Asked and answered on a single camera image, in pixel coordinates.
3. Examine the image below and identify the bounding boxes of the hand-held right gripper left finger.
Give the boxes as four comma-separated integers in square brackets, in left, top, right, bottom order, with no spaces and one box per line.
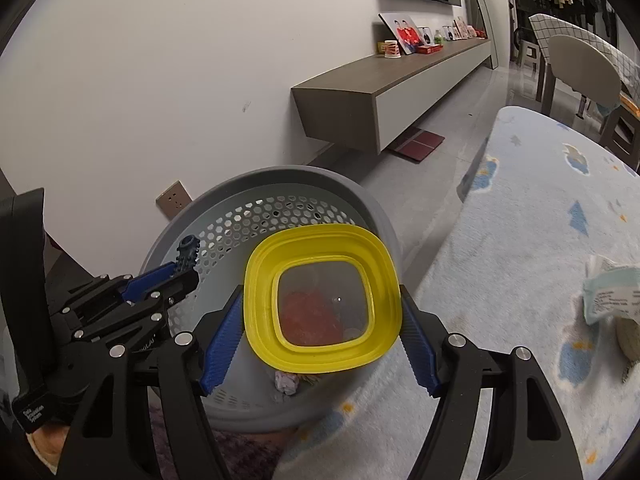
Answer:
[60,290,246,480]

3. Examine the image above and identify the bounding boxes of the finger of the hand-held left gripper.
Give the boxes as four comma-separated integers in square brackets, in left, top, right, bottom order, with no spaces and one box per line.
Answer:
[50,261,179,320]
[74,271,201,350]

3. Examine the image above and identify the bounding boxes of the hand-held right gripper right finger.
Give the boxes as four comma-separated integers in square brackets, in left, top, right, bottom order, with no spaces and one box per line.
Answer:
[399,285,585,480]

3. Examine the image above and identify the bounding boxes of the white paper ball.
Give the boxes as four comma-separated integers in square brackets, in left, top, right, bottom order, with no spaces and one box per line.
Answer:
[274,371,300,395]

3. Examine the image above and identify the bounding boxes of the yellow plastic lid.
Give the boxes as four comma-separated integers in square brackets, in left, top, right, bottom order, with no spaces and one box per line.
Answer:
[243,225,403,374]

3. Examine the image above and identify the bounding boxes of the red plastic bag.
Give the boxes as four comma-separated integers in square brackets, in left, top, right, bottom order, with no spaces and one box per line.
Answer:
[282,290,346,346]

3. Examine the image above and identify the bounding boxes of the grey perforated basket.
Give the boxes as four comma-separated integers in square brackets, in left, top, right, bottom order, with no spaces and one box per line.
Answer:
[137,165,401,433]

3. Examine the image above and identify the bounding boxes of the person's left hand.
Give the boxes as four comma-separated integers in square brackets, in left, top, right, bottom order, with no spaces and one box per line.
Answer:
[27,422,71,476]

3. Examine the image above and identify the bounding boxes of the purple shaggy rug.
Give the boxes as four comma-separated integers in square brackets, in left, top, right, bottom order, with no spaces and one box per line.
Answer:
[150,405,286,480]

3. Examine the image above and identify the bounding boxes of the light blue printed blanket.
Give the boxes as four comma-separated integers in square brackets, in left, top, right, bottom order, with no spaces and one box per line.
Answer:
[272,106,640,480]

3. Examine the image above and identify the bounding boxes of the white blue tissue packet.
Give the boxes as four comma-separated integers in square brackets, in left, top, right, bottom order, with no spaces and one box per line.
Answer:
[582,255,640,323]

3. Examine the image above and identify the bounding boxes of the red mat on floor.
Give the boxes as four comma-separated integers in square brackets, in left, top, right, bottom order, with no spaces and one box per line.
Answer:
[390,128,446,163]

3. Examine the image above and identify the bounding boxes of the beige plush ball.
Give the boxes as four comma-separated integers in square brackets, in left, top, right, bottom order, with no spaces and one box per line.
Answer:
[616,317,640,386]

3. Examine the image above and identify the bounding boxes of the grey floating cabinet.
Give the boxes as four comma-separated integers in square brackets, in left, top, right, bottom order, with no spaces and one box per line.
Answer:
[291,38,493,155]

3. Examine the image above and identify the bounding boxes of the grey wooden chair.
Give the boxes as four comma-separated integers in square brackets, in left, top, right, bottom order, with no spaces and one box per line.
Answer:
[597,95,640,171]

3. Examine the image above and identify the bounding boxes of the small grey stool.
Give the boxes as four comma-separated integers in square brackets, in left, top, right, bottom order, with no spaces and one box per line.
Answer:
[517,40,543,73]

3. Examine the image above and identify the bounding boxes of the grey round-backed chair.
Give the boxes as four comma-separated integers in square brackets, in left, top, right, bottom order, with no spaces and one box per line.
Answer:
[542,35,623,121]

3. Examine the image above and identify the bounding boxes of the leaning tall mirror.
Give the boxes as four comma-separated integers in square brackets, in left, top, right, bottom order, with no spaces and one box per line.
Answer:
[457,0,501,70]

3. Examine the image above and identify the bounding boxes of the dining table with checked cloth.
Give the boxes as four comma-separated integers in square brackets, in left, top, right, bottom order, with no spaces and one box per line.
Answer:
[528,13,640,96]

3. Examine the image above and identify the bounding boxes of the wall socket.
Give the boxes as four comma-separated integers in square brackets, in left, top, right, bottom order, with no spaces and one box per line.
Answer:
[155,181,192,221]

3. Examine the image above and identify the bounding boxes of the large photo frame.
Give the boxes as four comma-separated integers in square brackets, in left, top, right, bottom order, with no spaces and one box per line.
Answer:
[378,12,422,56]

